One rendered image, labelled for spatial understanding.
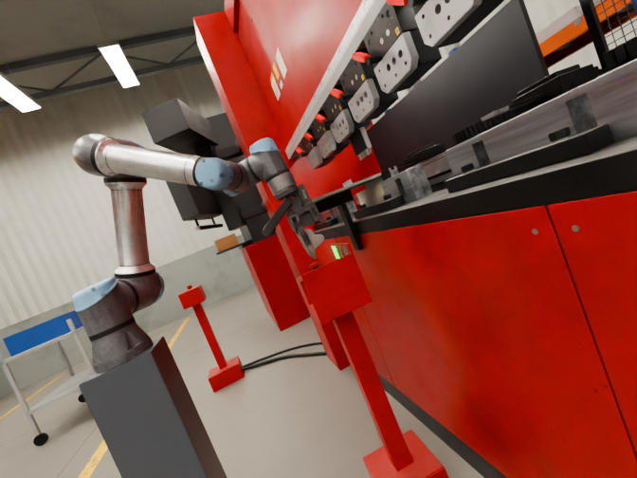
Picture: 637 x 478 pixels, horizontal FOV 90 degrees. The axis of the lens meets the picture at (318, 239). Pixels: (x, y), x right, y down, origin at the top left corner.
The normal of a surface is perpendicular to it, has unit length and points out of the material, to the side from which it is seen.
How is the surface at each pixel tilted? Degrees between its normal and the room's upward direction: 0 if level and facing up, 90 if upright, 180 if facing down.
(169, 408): 90
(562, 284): 90
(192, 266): 90
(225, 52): 90
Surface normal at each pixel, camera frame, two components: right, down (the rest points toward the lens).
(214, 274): 0.27, -0.05
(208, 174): -0.18, 0.14
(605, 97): -0.89, 0.38
